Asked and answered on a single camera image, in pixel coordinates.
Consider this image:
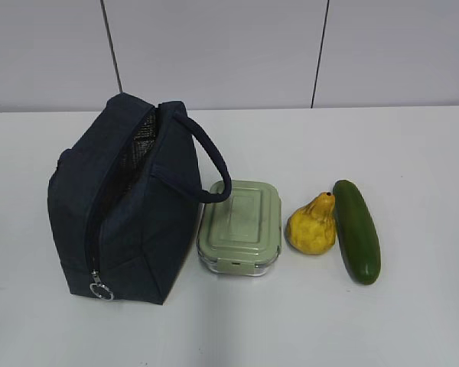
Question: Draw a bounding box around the green lidded glass food container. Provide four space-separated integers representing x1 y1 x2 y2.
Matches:
197 180 282 277

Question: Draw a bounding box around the yellow pear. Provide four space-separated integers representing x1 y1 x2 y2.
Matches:
285 192 337 255

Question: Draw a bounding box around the navy blue insulated lunch bag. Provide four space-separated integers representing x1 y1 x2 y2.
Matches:
47 93 232 304

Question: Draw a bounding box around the green cucumber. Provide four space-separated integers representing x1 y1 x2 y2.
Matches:
333 180 381 285

